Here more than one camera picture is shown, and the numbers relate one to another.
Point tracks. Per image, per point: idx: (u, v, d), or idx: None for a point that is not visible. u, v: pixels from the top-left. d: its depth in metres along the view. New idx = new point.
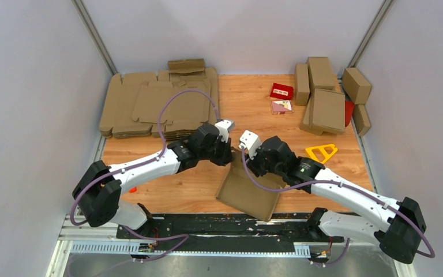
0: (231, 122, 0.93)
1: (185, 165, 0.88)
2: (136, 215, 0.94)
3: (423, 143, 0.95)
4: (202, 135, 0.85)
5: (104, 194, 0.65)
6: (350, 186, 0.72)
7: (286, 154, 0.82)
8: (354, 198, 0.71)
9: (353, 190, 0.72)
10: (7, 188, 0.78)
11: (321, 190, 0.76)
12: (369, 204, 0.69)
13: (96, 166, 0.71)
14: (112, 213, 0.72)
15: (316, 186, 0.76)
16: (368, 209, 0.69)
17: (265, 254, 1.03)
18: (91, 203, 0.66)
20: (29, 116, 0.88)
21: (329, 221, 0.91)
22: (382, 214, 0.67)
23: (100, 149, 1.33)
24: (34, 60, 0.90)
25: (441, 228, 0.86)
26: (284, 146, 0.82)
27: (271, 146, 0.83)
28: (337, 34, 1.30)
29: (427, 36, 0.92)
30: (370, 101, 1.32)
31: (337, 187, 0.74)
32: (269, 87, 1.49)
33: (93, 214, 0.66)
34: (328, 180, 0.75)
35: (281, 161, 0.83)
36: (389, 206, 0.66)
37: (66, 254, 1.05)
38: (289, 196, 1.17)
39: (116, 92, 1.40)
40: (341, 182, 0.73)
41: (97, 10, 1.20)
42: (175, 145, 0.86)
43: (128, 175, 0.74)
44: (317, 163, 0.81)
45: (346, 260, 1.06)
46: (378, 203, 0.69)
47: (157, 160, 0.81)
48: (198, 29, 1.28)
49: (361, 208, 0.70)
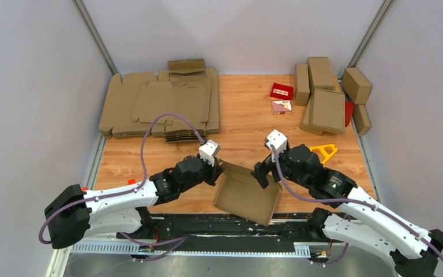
0: (216, 145, 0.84)
1: (163, 200, 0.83)
2: (126, 224, 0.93)
3: (423, 143, 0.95)
4: (180, 171, 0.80)
5: (73, 221, 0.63)
6: (385, 211, 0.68)
7: (316, 167, 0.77)
8: (387, 224, 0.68)
9: (387, 216, 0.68)
10: (7, 188, 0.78)
11: (352, 210, 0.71)
12: (402, 233, 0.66)
13: (71, 190, 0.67)
14: (77, 239, 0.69)
15: (348, 206, 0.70)
16: (401, 238, 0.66)
17: (265, 253, 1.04)
18: (59, 226, 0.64)
20: (29, 116, 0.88)
21: (335, 228, 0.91)
22: (415, 245, 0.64)
23: (100, 149, 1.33)
24: (35, 60, 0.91)
25: (441, 229, 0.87)
26: (314, 159, 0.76)
27: (300, 156, 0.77)
28: (337, 34, 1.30)
29: (427, 37, 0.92)
30: (370, 101, 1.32)
31: (371, 210, 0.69)
32: (269, 87, 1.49)
33: (57, 237, 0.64)
34: (362, 201, 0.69)
35: (308, 173, 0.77)
36: (423, 238, 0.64)
37: (66, 254, 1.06)
38: (289, 196, 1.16)
39: (116, 92, 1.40)
40: (375, 206, 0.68)
41: (97, 10, 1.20)
42: (157, 176, 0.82)
43: (101, 204, 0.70)
44: (349, 180, 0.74)
45: (346, 261, 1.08)
46: (410, 233, 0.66)
47: (135, 192, 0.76)
48: (198, 30, 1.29)
49: (393, 235, 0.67)
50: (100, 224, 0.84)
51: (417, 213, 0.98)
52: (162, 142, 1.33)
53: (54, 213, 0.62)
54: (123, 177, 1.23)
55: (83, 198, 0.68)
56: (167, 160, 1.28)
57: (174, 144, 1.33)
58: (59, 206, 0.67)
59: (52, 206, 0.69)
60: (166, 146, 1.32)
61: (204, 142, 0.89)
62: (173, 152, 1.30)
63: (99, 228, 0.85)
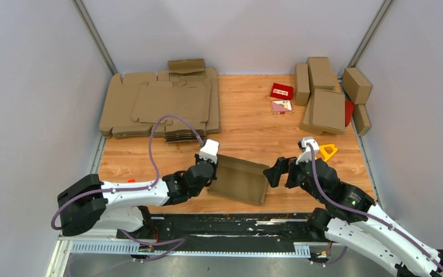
0: (216, 144, 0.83)
1: (173, 201, 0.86)
2: (128, 221, 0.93)
3: (423, 143, 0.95)
4: (192, 175, 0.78)
5: (89, 210, 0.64)
6: (402, 232, 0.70)
7: (334, 182, 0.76)
8: (402, 245, 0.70)
9: (402, 236, 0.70)
10: (7, 188, 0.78)
11: (368, 227, 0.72)
12: (416, 254, 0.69)
13: (89, 179, 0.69)
14: (86, 228, 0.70)
15: (366, 223, 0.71)
16: (413, 258, 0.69)
17: (266, 253, 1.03)
18: (72, 214, 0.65)
20: (29, 116, 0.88)
21: (340, 233, 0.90)
22: (427, 266, 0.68)
23: (100, 149, 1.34)
24: (35, 60, 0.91)
25: (440, 229, 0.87)
26: (333, 175, 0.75)
27: (318, 171, 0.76)
28: (337, 34, 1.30)
29: (427, 36, 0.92)
30: (370, 102, 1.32)
31: (387, 229, 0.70)
32: (269, 87, 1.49)
33: (69, 225, 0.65)
34: (380, 220, 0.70)
35: (326, 187, 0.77)
36: (434, 259, 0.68)
37: (66, 254, 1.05)
38: (289, 196, 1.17)
39: (117, 92, 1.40)
40: (393, 226, 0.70)
41: (97, 10, 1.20)
42: (169, 178, 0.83)
43: (117, 197, 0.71)
44: (368, 198, 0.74)
45: (348, 261, 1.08)
46: (423, 254, 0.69)
47: (149, 190, 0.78)
48: (198, 29, 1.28)
49: (406, 254, 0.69)
50: (108, 218, 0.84)
51: (417, 213, 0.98)
52: (162, 142, 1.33)
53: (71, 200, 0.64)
54: (123, 177, 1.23)
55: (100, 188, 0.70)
56: (167, 160, 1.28)
57: (174, 144, 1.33)
58: (75, 194, 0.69)
59: (67, 193, 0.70)
60: (166, 146, 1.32)
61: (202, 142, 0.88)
62: (173, 153, 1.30)
63: (106, 222, 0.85)
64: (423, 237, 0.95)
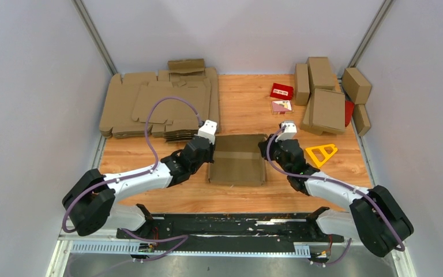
0: (216, 124, 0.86)
1: (176, 180, 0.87)
2: (132, 218, 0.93)
3: (423, 143, 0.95)
4: (191, 150, 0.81)
5: (97, 202, 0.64)
6: (333, 179, 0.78)
7: (299, 160, 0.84)
8: (331, 188, 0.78)
9: (334, 183, 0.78)
10: (6, 187, 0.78)
11: (312, 187, 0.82)
12: (342, 190, 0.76)
13: (90, 173, 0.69)
14: (101, 224, 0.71)
15: (307, 184, 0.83)
16: (341, 194, 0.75)
17: (266, 253, 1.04)
18: (82, 212, 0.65)
20: (29, 116, 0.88)
21: (325, 214, 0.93)
22: (350, 197, 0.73)
23: (100, 149, 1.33)
24: (35, 60, 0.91)
25: (441, 229, 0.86)
26: (300, 154, 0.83)
27: (289, 147, 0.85)
28: (337, 34, 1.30)
29: (427, 37, 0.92)
30: (370, 101, 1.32)
31: (322, 182, 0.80)
32: (269, 87, 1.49)
33: (82, 224, 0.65)
34: (315, 176, 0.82)
35: (291, 162, 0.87)
36: (357, 190, 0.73)
37: (66, 254, 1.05)
38: (289, 196, 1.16)
39: (117, 92, 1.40)
40: (325, 178, 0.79)
41: (96, 10, 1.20)
42: (168, 159, 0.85)
43: (123, 184, 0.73)
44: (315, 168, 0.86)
45: (347, 261, 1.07)
46: (349, 190, 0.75)
47: (151, 172, 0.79)
48: (198, 29, 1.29)
49: (337, 195, 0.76)
50: (115, 214, 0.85)
51: (417, 213, 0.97)
52: (162, 142, 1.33)
53: (78, 198, 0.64)
54: None
55: (103, 180, 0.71)
56: None
57: (174, 144, 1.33)
58: (78, 193, 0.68)
59: (71, 194, 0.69)
60: (166, 146, 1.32)
61: (202, 123, 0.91)
62: None
63: (113, 219, 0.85)
64: (424, 238, 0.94)
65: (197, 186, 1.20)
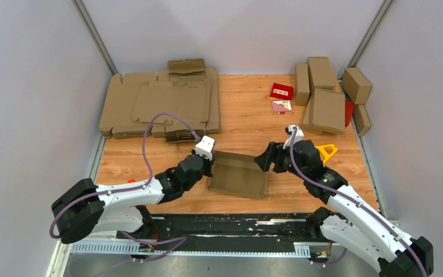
0: (212, 141, 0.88)
1: (168, 198, 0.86)
2: (128, 222, 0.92)
3: (423, 143, 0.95)
4: (181, 170, 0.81)
5: (86, 213, 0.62)
6: (368, 209, 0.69)
7: (315, 162, 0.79)
8: (367, 221, 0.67)
9: (371, 215, 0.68)
10: (7, 187, 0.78)
11: (338, 205, 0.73)
12: (380, 231, 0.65)
13: (82, 183, 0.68)
14: (86, 233, 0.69)
15: (334, 198, 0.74)
16: (378, 235, 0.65)
17: (266, 253, 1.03)
18: (69, 220, 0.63)
20: (29, 116, 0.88)
21: (332, 227, 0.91)
22: (390, 243, 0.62)
23: (100, 149, 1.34)
24: (35, 61, 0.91)
25: (440, 229, 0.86)
26: (315, 155, 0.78)
27: (303, 149, 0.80)
28: (337, 34, 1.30)
29: (427, 37, 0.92)
30: (370, 101, 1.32)
31: (354, 206, 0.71)
32: (269, 87, 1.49)
33: (67, 232, 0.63)
34: (348, 197, 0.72)
35: (307, 165, 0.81)
36: (400, 238, 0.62)
37: (66, 254, 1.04)
38: (289, 195, 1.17)
39: (117, 92, 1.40)
40: (359, 203, 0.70)
41: (96, 10, 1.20)
42: (162, 175, 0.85)
43: (113, 198, 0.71)
44: (342, 178, 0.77)
45: (347, 261, 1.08)
46: (390, 234, 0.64)
47: (143, 188, 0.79)
48: (197, 29, 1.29)
49: (372, 232, 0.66)
50: (105, 221, 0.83)
51: (417, 213, 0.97)
52: (162, 142, 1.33)
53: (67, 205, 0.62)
54: (123, 177, 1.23)
55: (94, 191, 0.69)
56: (167, 161, 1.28)
57: (174, 144, 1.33)
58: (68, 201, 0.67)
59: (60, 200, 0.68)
60: (166, 146, 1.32)
61: (199, 139, 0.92)
62: (173, 153, 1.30)
63: (106, 225, 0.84)
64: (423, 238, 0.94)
65: (197, 186, 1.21)
